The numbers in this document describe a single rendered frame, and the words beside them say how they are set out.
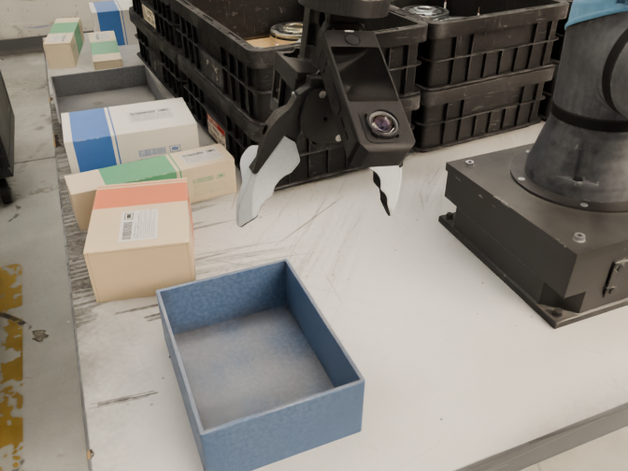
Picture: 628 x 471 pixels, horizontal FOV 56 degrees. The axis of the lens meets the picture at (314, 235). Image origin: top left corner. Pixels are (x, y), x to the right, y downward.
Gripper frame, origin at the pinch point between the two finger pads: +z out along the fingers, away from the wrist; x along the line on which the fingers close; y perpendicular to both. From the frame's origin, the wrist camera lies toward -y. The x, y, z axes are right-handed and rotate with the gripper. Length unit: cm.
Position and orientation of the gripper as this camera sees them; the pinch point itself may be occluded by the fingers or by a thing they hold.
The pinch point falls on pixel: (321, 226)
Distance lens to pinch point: 54.4
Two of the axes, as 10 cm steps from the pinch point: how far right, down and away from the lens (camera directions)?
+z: -1.3, 8.5, 5.2
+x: -9.3, 0.8, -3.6
